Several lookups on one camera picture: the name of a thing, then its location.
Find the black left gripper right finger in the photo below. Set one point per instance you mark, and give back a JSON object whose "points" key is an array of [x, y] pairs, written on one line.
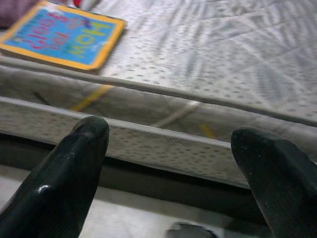
{"points": [[284, 188]]}

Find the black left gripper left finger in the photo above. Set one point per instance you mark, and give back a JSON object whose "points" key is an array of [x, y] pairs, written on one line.
{"points": [[57, 183]]}

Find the yellow bordered blue picture book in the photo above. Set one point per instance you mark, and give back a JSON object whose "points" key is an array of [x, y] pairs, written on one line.
{"points": [[64, 34]]}

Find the pink cartoon print blanket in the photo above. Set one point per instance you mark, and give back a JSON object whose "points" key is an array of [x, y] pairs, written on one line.
{"points": [[12, 12]]}

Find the grey left robot leg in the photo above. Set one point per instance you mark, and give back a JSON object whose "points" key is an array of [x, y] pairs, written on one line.
{"points": [[190, 231]]}

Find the white quilted mattress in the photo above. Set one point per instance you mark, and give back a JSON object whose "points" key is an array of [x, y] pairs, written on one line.
{"points": [[198, 49]]}

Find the dark bed frame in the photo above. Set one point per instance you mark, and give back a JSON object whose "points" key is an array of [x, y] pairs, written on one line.
{"points": [[148, 183]]}

